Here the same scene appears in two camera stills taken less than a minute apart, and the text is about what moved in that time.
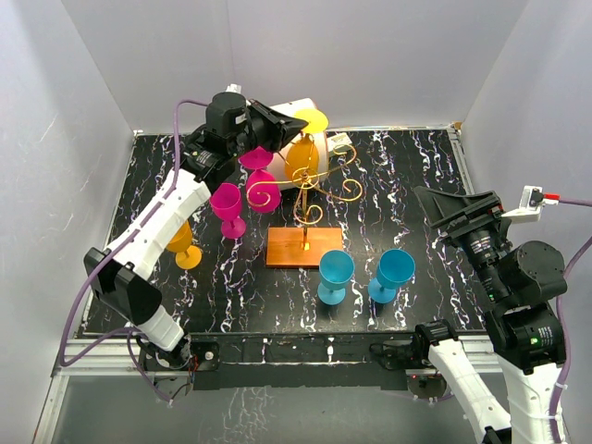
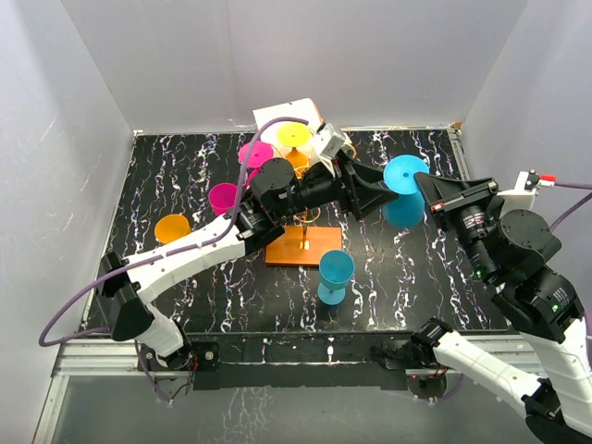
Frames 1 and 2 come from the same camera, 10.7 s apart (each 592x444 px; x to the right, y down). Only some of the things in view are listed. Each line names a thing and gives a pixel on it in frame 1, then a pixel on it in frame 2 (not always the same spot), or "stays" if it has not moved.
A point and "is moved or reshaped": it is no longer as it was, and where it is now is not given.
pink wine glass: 225,200 stays
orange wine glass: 302,154 is moved or reshaped
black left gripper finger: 277,117 → 371,199
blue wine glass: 336,270 stays
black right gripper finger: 441,207 → 438,191
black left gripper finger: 290,129 → 371,178
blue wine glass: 396,269 → 406,210
